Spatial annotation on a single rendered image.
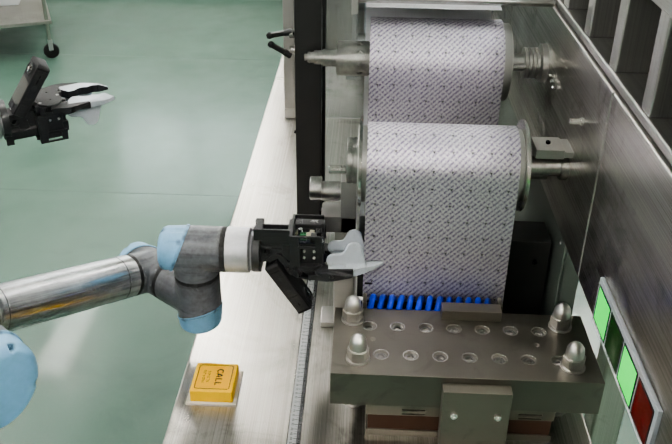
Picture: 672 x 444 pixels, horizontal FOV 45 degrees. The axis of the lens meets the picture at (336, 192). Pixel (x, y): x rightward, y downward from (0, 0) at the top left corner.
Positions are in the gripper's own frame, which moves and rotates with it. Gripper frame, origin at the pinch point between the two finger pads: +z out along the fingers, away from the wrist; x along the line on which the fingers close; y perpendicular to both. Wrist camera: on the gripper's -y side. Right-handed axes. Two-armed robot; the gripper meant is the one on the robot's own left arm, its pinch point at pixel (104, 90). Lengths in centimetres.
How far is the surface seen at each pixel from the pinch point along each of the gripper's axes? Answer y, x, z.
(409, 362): 10, 79, 21
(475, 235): -1, 69, 39
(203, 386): 23, 59, -4
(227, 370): 24, 58, 1
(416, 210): -5, 63, 31
